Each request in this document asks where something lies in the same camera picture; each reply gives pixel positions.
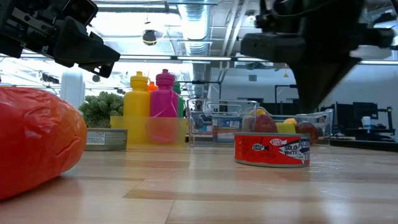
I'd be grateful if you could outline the narrow clear plastic bin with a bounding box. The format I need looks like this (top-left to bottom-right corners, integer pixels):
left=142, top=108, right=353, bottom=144
left=186, top=98, right=259, bottom=147

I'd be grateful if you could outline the dark background monitor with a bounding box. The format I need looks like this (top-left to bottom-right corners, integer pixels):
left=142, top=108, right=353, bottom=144
left=335, top=102, right=354, bottom=135
left=353, top=101, right=379, bottom=121

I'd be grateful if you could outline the colourful printed tin can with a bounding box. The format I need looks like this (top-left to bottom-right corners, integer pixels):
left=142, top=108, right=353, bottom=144
left=214, top=128, right=243, bottom=142

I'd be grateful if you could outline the wide clear plastic bin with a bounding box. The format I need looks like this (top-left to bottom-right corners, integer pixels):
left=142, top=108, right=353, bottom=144
left=242, top=107, right=334, bottom=146

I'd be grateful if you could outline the dark red round fruit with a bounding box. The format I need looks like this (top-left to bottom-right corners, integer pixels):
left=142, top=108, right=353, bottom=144
left=254, top=113, right=279, bottom=134

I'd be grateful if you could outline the silver ventilation duct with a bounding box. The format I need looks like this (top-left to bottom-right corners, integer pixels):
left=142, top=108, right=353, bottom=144
left=178, top=2, right=212, bottom=57

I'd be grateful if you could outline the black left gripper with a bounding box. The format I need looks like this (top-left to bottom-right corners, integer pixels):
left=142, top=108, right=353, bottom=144
left=0, top=0, right=121, bottom=79

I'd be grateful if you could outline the silver can red label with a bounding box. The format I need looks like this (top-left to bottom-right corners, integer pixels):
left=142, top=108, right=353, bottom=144
left=233, top=133, right=311, bottom=169

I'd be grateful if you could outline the green plastic bottle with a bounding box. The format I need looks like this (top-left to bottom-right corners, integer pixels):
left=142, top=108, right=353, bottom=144
left=172, top=81, right=186, bottom=118

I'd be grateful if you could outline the black ceiling device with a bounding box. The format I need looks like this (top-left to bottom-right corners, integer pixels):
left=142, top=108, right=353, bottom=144
left=142, top=29, right=158, bottom=46

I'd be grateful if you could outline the yellow plastic bottle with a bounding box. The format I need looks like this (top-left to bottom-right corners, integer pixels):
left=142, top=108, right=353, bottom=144
left=123, top=70, right=152, bottom=144

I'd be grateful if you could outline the silver can green label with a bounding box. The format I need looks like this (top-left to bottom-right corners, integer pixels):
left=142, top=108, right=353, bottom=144
left=84, top=127, right=128, bottom=152

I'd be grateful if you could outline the long ceiling light bar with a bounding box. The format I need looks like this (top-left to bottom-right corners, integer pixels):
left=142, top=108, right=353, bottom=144
left=0, top=53, right=231, bottom=62
left=236, top=57, right=398, bottom=65

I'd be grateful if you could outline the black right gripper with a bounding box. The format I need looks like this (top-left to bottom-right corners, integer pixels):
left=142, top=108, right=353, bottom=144
left=241, top=12, right=396, bottom=114

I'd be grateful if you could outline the black background rack frame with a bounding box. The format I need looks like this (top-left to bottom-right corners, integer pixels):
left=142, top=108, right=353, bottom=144
left=274, top=83, right=299, bottom=114

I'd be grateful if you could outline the green succulent plant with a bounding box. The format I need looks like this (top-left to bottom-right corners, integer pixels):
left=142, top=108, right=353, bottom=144
left=78, top=91, right=125, bottom=128

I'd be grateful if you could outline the yellow translucent plastic bin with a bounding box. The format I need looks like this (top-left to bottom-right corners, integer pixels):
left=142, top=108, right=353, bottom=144
left=109, top=116, right=189, bottom=146

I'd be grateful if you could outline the green apple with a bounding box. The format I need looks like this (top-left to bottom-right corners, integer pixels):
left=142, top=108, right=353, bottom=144
left=275, top=122, right=297, bottom=134

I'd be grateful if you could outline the white column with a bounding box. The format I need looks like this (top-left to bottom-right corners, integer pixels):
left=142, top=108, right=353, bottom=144
left=60, top=70, right=85, bottom=110

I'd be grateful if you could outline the black background desk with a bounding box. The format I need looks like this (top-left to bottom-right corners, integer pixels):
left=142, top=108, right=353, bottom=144
left=329, top=128, right=398, bottom=153

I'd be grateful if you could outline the pink plastic bottle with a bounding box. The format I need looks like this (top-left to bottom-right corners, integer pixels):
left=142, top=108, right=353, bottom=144
left=149, top=68, right=180, bottom=144

